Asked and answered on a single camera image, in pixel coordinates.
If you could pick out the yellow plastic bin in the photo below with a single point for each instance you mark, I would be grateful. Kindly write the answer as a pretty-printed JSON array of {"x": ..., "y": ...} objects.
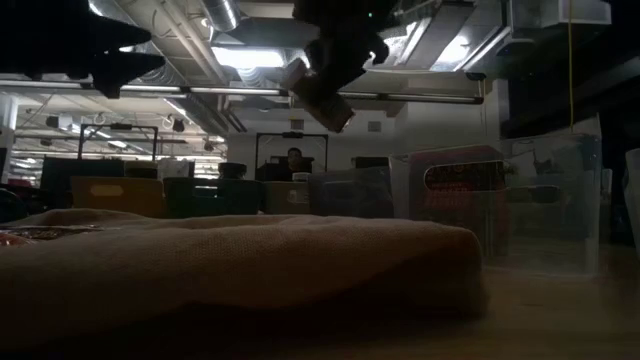
[{"x": 115, "y": 197}]

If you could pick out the ceiling light panel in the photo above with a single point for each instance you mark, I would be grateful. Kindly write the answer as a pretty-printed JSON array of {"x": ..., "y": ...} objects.
[{"x": 250, "y": 57}]

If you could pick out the black ceiling camera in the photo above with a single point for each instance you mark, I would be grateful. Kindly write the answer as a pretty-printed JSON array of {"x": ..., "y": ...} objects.
[{"x": 178, "y": 125}]

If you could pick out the cardboard spice box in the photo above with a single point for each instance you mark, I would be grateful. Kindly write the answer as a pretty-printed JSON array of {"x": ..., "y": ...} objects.
[
  {"x": 332, "y": 114},
  {"x": 301, "y": 176}
]

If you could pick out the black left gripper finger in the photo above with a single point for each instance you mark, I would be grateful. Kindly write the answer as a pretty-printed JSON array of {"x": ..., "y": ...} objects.
[
  {"x": 125, "y": 67},
  {"x": 117, "y": 36}
]

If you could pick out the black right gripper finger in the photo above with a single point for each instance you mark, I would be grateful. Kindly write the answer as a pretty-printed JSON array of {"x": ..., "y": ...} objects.
[{"x": 337, "y": 85}]

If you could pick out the person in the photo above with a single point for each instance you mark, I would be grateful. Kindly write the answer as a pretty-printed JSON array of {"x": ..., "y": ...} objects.
[{"x": 295, "y": 157}]

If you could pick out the small silver spiral duct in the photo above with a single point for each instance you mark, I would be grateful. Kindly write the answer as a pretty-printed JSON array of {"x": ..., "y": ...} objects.
[{"x": 220, "y": 15}]

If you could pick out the grey plastic bin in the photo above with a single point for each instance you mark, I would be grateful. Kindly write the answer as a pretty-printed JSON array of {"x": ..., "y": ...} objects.
[{"x": 350, "y": 195}]

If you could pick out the clear plastic bin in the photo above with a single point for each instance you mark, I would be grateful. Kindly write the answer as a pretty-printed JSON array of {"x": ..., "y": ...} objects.
[{"x": 550, "y": 225}]

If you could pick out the black monitor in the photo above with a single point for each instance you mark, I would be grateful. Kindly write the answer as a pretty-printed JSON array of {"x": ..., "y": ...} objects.
[
  {"x": 267, "y": 172},
  {"x": 372, "y": 162}
]

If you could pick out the wall vent grille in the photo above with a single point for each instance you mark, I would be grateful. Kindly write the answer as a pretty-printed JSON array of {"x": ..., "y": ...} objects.
[
  {"x": 374, "y": 126},
  {"x": 297, "y": 125}
]

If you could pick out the white box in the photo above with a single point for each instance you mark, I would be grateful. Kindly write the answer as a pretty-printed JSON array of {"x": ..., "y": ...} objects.
[{"x": 175, "y": 169}]

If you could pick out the beige cloth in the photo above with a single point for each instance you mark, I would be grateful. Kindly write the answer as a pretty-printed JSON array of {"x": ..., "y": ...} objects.
[{"x": 250, "y": 260}]

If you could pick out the black metal station frame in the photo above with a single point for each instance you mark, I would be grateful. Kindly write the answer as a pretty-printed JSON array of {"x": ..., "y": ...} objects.
[
  {"x": 117, "y": 127},
  {"x": 292, "y": 134}
]

